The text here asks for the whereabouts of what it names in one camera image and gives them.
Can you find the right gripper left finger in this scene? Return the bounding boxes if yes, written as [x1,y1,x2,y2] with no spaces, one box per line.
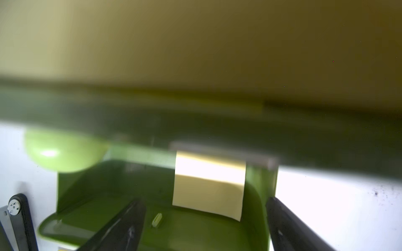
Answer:
[78,198,147,251]

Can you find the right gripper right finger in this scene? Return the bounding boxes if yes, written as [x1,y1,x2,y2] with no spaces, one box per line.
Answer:
[265,197,334,251]

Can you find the green drawer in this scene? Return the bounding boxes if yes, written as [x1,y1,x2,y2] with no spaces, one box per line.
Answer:
[38,150,278,251]
[1,77,402,179]

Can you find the yellow sticky note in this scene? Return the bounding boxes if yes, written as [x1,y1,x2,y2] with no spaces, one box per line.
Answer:
[172,151,246,221]

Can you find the green top drawer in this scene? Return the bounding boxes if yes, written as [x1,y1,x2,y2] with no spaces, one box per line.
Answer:
[1,77,402,179]

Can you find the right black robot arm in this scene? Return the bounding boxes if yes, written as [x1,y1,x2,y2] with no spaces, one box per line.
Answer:
[1,193,331,251]

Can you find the yellow-green drawer cabinet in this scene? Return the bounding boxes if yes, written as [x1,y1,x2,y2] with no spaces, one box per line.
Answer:
[1,1,402,112]

